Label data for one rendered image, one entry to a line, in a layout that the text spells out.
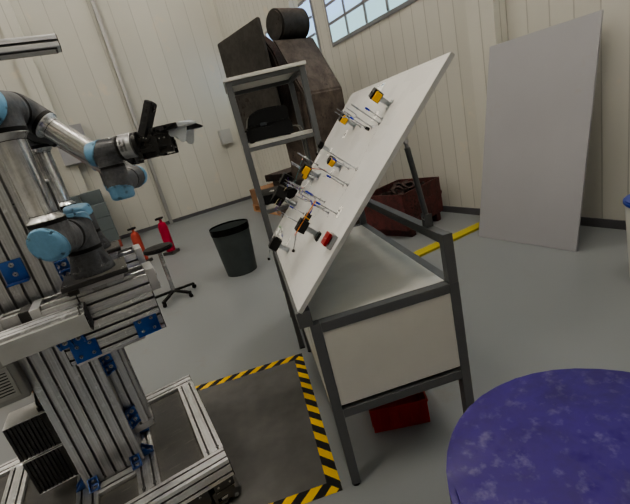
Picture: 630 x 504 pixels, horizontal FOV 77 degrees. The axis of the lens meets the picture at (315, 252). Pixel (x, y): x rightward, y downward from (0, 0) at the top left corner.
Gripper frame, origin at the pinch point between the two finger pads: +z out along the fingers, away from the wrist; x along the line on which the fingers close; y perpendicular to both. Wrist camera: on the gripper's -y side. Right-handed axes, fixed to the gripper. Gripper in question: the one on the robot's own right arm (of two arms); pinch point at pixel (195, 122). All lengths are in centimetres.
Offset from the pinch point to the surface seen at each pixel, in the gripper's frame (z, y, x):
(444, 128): 213, 8, -360
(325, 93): 83, -67, -382
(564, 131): 249, 38, -198
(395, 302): 52, 78, -11
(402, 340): 53, 94, -13
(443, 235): 75, 57, -11
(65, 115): -426, -213, -764
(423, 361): 60, 107, -15
